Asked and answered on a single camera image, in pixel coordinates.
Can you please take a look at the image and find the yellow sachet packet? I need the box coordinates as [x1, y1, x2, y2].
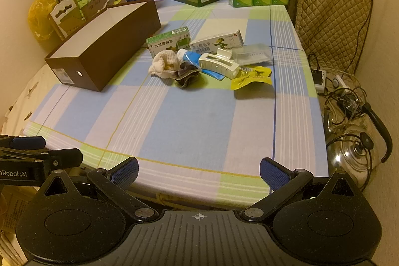
[231, 66, 273, 90]

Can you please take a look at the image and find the cream white sock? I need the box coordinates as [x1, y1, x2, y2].
[148, 50, 180, 79]

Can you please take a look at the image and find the clear plastic case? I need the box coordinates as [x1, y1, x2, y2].
[231, 43, 272, 66]

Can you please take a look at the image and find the white hair claw clip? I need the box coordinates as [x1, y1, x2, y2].
[199, 49, 239, 79]

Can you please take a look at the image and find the blue cream tube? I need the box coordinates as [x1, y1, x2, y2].
[176, 48, 226, 82]

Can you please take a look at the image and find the white ointment box with parrot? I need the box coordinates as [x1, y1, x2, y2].
[189, 30, 243, 54]

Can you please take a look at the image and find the green medicine box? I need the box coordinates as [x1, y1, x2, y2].
[146, 26, 191, 58]

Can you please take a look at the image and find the dark purple scrunchie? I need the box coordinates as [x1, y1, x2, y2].
[171, 61, 201, 89]

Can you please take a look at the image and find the cream embroidered bed cover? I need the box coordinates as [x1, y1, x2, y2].
[1, 64, 60, 136]

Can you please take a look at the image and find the stainless steel kettle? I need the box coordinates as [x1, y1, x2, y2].
[323, 103, 393, 190]

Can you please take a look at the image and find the small black fan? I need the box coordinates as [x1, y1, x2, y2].
[337, 93, 362, 117]

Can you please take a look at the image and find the checkered bed sheet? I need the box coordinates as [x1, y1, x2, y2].
[24, 0, 328, 207]

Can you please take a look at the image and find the brown cardboard storage box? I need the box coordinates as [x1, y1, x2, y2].
[45, 0, 161, 92]

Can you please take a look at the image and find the white power strip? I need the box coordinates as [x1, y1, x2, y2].
[311, 70, 347, 93]

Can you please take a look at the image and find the yellow plastic bag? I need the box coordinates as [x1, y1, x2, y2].
[27, 0, 59, 41]

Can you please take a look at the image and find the quilted beige chair cover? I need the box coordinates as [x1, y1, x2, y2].
[288, 0, 372, 74]

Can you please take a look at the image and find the open cardboard box with handle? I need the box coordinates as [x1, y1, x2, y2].
[48, 0, 107, 40]

